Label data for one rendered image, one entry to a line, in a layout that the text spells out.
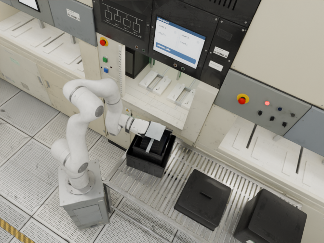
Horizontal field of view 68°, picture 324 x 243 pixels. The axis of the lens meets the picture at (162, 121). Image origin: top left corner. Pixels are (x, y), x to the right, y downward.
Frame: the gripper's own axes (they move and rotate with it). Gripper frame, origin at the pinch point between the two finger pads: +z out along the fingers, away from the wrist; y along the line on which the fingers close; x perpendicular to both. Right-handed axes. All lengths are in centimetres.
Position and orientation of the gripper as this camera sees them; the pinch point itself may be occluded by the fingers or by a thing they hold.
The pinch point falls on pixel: (154, 132)
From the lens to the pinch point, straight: 155.2
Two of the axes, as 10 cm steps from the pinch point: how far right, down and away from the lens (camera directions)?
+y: -3.2, 7.4, -5.9
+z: 9.4, 3.3, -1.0
